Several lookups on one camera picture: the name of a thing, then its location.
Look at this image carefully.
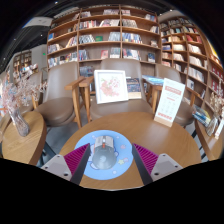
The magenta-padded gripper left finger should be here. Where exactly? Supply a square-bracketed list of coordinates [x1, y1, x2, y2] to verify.
[41, 143, 92, 186]

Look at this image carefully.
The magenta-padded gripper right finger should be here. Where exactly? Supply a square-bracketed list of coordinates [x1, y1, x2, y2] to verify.
[131, 143, 184, 186]

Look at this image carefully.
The grey computer mouse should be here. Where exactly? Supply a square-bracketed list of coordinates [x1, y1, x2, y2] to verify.
[91, 134, 118, 170]

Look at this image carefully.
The round blue mouse pad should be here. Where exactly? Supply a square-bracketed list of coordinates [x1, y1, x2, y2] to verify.
[73, 129, 134, 181]

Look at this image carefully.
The round wooden side table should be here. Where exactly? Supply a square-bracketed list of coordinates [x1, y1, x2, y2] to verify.
[194, 118, 224, 162]
[0, 110, 48, 167]

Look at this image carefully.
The white red sign, wooden base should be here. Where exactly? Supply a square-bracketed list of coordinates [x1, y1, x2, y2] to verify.
[153, 77, 186, 128]

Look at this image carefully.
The glass vase with pink flowers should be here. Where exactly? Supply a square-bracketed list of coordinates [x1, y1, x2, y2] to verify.
[0, 63, 48, 138]

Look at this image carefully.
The stack of blue books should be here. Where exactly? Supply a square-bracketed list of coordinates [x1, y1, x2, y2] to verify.
[192, 104, 212, 128]

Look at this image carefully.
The dark upright book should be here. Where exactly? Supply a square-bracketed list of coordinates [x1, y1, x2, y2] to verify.
[126, 77, 143, 100]

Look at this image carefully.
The glass vase with dried flowers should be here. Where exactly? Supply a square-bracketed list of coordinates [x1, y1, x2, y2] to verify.
[205, 91, 224, 137]

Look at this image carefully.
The small white sign, wooden base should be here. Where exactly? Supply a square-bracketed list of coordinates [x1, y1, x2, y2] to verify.
[214, 116, 224, 140]

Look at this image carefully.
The white framed flower picture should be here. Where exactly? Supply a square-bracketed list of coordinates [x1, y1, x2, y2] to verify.
[93, 69, 130, 105]

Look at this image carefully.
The distant wooden book shelf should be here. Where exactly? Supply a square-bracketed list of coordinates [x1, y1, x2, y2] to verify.
[11, 49, 33, 81]

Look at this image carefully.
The tall wooden bookshelf with books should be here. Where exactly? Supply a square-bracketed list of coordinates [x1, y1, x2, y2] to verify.
[158, 14, 224, 112]

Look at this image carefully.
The wide wooden bookshelf with books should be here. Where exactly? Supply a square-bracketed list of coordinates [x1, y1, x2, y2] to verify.
[45, 4, 161, 79]

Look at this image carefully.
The white ceiling panel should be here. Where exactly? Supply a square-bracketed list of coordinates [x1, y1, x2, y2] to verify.
[23, 15, 54, 28]

